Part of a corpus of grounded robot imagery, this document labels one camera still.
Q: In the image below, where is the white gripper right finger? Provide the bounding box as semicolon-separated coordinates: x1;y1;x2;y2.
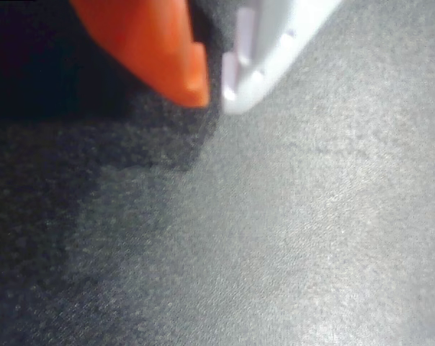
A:
220;0;345;116

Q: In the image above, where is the black table mat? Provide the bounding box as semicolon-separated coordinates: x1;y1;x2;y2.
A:
0;0;435;346

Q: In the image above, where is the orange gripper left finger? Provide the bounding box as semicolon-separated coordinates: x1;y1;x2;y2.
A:
68;0;210;108

